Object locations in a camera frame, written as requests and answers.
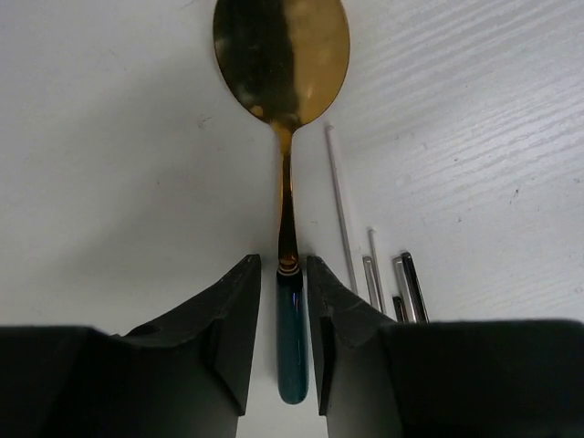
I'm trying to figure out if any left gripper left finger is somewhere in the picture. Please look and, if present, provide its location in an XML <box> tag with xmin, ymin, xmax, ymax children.
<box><xmin>1</xmin><ymin>255</ymin><xmax>262</xmax><ymax>437</ymax></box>

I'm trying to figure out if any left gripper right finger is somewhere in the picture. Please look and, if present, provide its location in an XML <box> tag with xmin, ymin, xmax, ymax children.
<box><xmin>307</xmin><ymin>256</ymin><xmax>583</xmax><ymax>437</ymax></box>

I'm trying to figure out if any gold round spoon green handle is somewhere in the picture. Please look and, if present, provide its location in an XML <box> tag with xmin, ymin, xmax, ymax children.
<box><xmin>213</xmin><ymin>0</ymin><xmax>350</xmax><ymax>405</ymax></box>

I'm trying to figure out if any black chopstick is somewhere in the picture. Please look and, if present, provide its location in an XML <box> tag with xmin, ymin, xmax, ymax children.
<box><xmin>392</xmin><ymin>296</ymin><xmax>408</xmax><ymax>323</ymax></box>
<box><xmin>392</xmin><ymin>252</ymin><xmax>429</xmax><ymax>323</ymax></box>

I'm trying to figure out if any silver chopstick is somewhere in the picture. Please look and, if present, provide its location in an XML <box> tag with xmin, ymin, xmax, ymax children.
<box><xmin>362</xmin><ymin>227</ymin><xmax>387</xmax><ymax>315</ymax></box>
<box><xmin>324</xmin><ymin>123</ymin><xmax>359</xmax><ymax>295</ymax></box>

